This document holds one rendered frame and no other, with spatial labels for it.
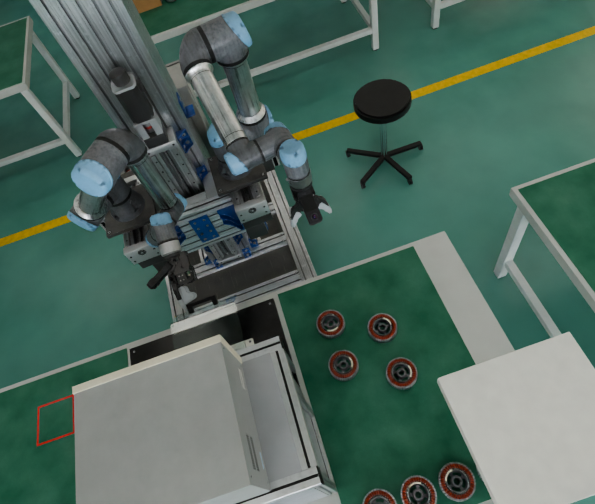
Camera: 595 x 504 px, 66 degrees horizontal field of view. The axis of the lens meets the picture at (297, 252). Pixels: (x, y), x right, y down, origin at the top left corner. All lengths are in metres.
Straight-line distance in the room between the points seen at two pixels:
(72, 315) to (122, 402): 2.04
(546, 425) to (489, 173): 2.16
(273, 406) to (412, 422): 0.55
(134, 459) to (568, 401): 1.08
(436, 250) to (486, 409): 0.87
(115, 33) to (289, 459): 1.44
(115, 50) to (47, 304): 2.13
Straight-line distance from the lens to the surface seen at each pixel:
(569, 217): 2.19
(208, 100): 1.50
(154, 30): 3.66
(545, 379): 1.36
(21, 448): 2.25
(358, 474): 1.72
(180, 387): 1.30
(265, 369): 1.46
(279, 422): 1.41
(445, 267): 1.96
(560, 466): 1.32
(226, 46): 1.59
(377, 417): 1.75
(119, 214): 2.04
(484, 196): 3.13
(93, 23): 1.76
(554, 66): 4.04
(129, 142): 1.56
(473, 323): 1.87
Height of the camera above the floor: 2.46
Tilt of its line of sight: 57 degrees down
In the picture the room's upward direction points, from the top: 20 degrees counter-clockwise
